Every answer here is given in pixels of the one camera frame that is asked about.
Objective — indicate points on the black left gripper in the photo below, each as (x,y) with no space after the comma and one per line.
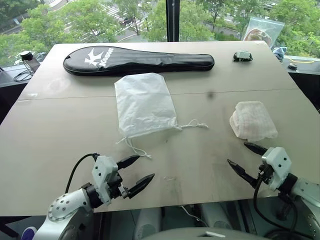
(115,186)

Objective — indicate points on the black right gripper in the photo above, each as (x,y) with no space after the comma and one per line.
(265,176)

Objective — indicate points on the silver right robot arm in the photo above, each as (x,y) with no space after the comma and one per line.
(306,192)

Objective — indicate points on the white cloth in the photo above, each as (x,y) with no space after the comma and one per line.
(252,120)

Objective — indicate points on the clear plastic zip bag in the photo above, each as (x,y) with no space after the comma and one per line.
(263,28)

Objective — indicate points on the grey rounded robot leg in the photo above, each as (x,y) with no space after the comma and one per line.
(215,218)
(147,222)

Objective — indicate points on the thin white thread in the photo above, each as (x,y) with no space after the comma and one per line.
(191,216)

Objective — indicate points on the small black round object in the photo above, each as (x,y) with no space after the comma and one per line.
(292,66)

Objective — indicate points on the small grey black device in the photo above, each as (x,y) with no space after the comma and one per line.
(242,55)

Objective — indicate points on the black racket cover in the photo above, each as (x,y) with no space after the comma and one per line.
(135,61)

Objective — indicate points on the blue cloth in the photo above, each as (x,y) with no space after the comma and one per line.
(280,51)

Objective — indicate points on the white purple shoe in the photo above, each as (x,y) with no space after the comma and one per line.
(28,233)

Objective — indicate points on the dark bottle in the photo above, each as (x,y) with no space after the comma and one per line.
(26,55)

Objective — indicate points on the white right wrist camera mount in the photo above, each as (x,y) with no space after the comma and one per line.
(278,162)

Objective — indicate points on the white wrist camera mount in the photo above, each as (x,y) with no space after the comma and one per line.
(278,162)
(102,170)

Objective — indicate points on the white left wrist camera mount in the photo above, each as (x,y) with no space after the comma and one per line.
(102,170)

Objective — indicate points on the black window frame post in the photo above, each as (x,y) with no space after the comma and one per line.
(172,20)

